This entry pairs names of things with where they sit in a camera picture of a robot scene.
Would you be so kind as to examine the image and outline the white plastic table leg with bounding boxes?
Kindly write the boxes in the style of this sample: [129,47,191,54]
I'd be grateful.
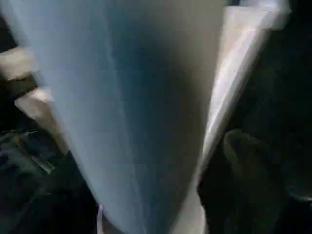
[0,0,229,234]

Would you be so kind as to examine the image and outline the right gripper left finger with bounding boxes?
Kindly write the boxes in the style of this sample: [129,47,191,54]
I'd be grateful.
[36,150,103,234]

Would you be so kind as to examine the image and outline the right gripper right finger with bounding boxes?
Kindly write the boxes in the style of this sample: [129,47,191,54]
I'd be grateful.
[197,128,312,234]

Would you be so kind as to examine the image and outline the white plastic table top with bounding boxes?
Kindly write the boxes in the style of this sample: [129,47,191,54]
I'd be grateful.
[0,0,292,234]

